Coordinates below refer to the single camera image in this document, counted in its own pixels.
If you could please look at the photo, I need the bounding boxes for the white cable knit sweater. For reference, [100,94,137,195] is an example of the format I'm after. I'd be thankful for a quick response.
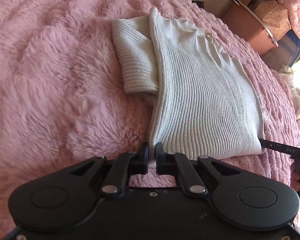
[112,8,264,160]

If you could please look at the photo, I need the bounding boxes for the person right hand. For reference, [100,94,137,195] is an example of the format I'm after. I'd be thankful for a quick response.
[290,163,300,191]

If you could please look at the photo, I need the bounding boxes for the blue storage container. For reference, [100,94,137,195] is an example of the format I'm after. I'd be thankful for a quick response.
[261,30,300,72]

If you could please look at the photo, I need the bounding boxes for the beige patterned storage bag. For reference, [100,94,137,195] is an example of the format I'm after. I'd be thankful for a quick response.
[240,0,291,41]

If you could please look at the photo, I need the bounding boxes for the pink plastic storage bin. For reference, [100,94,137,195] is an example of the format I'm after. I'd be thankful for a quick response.
[222,1,279,55]

